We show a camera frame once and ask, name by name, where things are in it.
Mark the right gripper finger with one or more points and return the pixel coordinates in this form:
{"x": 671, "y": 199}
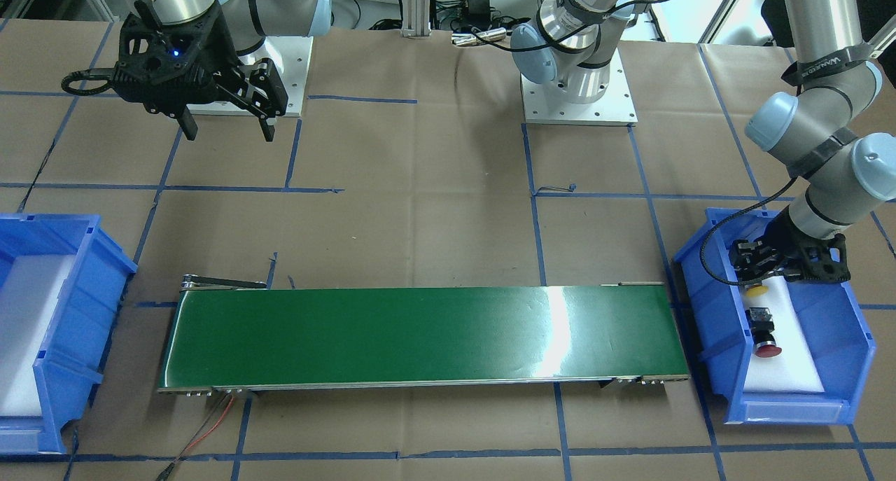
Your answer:
{"x": 187, "y": 124}
{"x": 256, "y": 88}

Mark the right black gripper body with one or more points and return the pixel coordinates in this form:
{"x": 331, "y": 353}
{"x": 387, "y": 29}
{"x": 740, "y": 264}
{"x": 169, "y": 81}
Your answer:
{"x": 215, "y": 52}

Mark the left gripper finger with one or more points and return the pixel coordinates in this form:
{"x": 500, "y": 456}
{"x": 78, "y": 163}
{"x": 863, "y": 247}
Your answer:
{"x": 755, "y": 261}

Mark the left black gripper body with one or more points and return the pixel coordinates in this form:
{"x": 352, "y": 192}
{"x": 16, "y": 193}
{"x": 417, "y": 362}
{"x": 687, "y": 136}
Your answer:
{"x": 782, "y": 238}

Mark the red push button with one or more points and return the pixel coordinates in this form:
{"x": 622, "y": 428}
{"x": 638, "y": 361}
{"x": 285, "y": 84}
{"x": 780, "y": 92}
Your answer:
{"x": 761, "y": 325}

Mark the yellow push button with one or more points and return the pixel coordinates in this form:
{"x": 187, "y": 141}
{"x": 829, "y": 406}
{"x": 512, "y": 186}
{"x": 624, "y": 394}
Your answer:
{"x": 754, "y": 290}

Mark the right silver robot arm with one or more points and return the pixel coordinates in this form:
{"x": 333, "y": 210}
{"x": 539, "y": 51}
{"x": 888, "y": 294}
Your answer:
{"x": 250, "y": 22}

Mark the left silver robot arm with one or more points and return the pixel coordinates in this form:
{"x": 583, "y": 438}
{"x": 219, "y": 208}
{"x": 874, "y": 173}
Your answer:
{"x": 571, "y": 42}

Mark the blue plastic bin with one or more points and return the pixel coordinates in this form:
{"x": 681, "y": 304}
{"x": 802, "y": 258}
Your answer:
{"x": 69, "y": 364}
{"x": 840, "y": 341}

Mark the white foam pad bin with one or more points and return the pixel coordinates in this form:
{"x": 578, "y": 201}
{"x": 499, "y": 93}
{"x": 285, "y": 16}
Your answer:
{"x": 794, "y": 370}
{"x": 29, "y": 297}

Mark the green conveyor belt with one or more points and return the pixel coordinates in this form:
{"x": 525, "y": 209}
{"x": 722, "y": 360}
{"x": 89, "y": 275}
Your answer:
{"x": 255, "y": 339}

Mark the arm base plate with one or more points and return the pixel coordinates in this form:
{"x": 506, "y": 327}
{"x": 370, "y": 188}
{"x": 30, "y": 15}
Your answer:
{"x": 616, "y": 96}
{"x": 291, "y": 56}

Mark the aluminium profile post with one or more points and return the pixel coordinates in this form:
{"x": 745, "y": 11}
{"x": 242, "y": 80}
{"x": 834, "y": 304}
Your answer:
{"x": 416, "y": 18}

